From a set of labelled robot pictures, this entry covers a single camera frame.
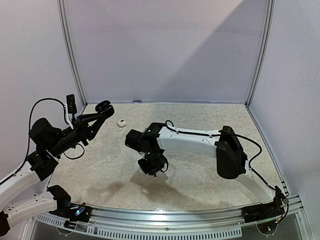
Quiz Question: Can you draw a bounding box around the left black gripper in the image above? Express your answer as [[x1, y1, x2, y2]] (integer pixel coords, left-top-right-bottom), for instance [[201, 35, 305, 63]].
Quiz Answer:
[[47, 111, 106, 157]]

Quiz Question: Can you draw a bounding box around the black earbud case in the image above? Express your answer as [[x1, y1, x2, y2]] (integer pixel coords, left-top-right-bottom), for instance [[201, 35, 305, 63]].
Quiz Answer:
[[95, 100, 115, 118]]

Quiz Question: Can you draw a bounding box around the white earbud case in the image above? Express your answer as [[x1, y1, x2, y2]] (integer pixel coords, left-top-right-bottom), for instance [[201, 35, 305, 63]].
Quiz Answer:
[[116, 119, 127, 128]]

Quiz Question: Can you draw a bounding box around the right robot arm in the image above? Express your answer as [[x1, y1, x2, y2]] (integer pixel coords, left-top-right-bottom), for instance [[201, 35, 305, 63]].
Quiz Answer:
[[125, 120, 288, 218]]

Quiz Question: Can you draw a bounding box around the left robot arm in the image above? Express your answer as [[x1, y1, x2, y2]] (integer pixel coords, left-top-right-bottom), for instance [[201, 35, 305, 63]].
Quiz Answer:
[[0, 110, 114, 236]]

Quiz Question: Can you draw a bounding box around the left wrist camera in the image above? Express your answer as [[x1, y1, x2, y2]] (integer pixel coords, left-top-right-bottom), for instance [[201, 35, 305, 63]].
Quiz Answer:
[[63, 94, 77, 130]]

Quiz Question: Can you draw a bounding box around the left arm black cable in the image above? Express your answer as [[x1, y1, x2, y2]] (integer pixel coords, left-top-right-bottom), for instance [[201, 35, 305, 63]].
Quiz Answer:
[[0, 98, 85, 186]]

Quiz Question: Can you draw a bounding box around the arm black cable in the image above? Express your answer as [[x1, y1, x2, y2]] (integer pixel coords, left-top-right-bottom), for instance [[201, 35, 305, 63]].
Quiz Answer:
[[163, 119, 290, 206], [0, 98, 85, 186]]

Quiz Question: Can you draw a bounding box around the purple sticker on wall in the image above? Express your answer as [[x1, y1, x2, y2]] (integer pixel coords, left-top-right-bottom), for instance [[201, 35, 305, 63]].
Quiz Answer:
[[132, 100, 142, 104]]

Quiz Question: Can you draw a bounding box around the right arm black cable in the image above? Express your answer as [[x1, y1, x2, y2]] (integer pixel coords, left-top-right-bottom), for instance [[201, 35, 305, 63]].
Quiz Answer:
[[163, 119, 290, 206]]

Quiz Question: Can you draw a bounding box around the aluminium front rail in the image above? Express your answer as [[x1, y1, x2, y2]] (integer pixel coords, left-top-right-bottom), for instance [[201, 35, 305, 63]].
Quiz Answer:
[[22, 194, 313, 240]]

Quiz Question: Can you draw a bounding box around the left aluminium corner post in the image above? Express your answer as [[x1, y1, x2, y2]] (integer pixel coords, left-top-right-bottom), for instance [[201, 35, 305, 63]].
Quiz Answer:
[[57, 0, 88, 108]]

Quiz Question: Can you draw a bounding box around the aluminium corner post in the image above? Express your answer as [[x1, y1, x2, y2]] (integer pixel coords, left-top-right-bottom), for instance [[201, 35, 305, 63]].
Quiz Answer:
[[245, 0, 275, 108], [57, 0, 88, 108]]

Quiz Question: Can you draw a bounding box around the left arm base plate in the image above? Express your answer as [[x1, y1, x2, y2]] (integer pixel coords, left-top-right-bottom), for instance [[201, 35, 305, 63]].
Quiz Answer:
[[49, 204, 93, 223]]

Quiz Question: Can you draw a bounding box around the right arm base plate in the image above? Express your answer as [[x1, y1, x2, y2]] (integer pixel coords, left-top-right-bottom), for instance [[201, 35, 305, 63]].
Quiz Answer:
[[241, 202, 286, 223]]

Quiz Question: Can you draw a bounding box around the right aluminium corner post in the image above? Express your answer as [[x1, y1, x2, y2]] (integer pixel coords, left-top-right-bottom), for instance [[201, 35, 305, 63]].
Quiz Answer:
[[245, 0, 275, 108]]

